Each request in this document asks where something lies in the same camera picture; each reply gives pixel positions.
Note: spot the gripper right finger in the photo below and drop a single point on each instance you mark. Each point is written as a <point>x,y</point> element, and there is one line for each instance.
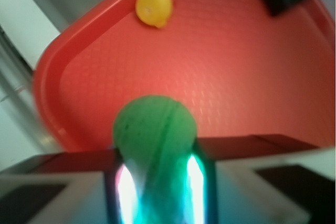
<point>262,179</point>

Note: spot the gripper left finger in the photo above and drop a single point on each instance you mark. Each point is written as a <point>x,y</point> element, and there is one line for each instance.
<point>78,187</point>

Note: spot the green dimpled ball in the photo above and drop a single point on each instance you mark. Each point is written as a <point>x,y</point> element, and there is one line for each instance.
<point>155,136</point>

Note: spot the red plastic tray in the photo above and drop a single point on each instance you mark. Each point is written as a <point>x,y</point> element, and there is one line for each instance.
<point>239,70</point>

